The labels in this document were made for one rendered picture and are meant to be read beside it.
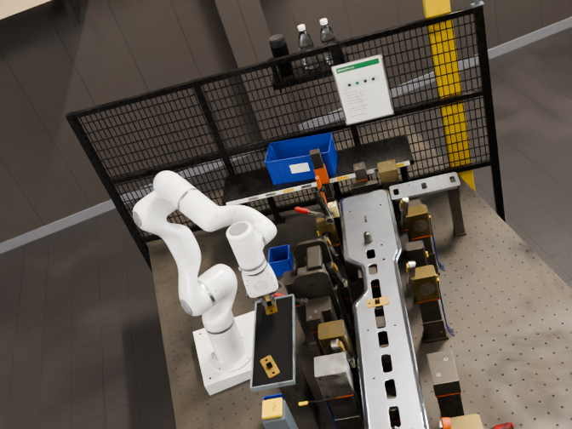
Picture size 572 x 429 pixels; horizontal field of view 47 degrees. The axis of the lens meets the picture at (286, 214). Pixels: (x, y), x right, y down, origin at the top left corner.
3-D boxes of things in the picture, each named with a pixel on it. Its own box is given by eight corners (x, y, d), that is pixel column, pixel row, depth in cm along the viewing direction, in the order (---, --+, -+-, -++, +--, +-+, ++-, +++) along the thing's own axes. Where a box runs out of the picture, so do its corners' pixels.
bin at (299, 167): (335, 175, 298) (328, 151, 290) (271, 185, 306) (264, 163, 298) (338, 155, 310) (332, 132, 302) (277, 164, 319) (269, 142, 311)
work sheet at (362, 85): (394, 114, 302) (381, 54, 284) (346, 126, 306) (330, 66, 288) (393, 112, 304) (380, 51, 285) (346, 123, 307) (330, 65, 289)
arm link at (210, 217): (214, 188, 223) (280, 238, 210) (179, 215, 216) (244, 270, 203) (213, 171, 216) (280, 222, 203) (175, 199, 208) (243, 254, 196)
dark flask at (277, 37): (294, 75, 297) (283, 38, 287) (278, 78, 298) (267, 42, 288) (294, 67, 303) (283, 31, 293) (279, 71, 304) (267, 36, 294)
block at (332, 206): (354, 268, 296) (335, 205, 274) (347, 270, 296) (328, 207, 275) (354, 263, 298) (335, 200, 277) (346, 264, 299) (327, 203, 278)
